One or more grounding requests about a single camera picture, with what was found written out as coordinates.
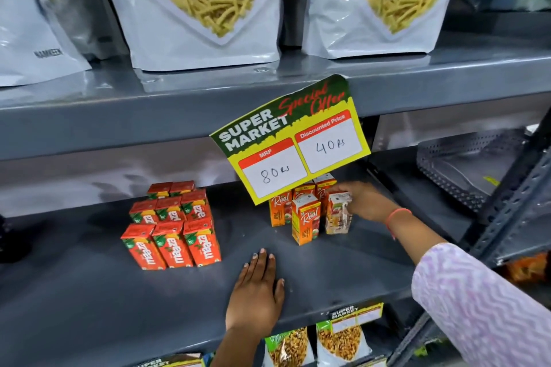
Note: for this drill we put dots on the person's left hand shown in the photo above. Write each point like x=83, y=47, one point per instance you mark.
x=256, y=298

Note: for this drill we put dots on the person's right fingers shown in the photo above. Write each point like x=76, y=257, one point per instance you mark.
x=344, y=187

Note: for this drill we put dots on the small yellow price tag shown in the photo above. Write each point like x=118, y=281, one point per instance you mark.
x=357, y=317
x=172, y=361

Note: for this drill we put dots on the person's right hand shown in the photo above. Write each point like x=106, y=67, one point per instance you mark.
x=368, y=203

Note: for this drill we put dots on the grey metal shelf rack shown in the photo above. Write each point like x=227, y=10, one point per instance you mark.
x=107, y=121

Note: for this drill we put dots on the green label snack packet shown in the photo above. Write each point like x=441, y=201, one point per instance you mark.
x=342, y=343
x=290, y=349

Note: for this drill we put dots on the pale peach juice carton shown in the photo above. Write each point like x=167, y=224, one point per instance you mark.
x=337, y=218

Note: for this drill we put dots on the grey slotted angle post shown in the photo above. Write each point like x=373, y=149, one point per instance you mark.
x=508, y=207

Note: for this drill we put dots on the orange snack packet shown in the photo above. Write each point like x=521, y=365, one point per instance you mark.
x=527, y=267

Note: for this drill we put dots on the person's right forearm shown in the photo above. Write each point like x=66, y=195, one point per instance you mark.
x=465, y=293

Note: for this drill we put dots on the orange juice carton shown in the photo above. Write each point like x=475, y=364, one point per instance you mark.
x=323, y=190
x=280, y=212
x=304, y=188
x=306, y=220

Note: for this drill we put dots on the person's left little finger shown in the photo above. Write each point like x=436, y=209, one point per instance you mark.
x=244, y=274

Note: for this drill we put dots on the white plain snack pouch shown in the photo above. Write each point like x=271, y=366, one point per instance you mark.
x=30, y=35

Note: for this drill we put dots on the person's left thumb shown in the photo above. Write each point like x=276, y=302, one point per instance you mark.
x=280, y=291

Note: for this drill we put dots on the grey pouch of green snacks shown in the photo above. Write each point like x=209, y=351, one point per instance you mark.
x=81, y=5

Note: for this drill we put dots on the white pouch of yellow sticks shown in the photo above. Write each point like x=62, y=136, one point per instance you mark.
x=189, y=5
x=370, y=1

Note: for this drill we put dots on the pink thread wristband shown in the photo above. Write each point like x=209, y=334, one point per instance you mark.
x=394, y=216

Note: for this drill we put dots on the person's left forearm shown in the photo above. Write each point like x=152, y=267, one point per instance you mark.
x=234, y=349

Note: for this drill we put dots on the person's left middle finger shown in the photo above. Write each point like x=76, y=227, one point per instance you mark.
x=261, y=263

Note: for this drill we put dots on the yellow and green price sign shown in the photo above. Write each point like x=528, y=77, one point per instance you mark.
x=288, y=138

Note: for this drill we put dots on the stack of red juice cartons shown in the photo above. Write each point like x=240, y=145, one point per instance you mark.
x=172, y=233

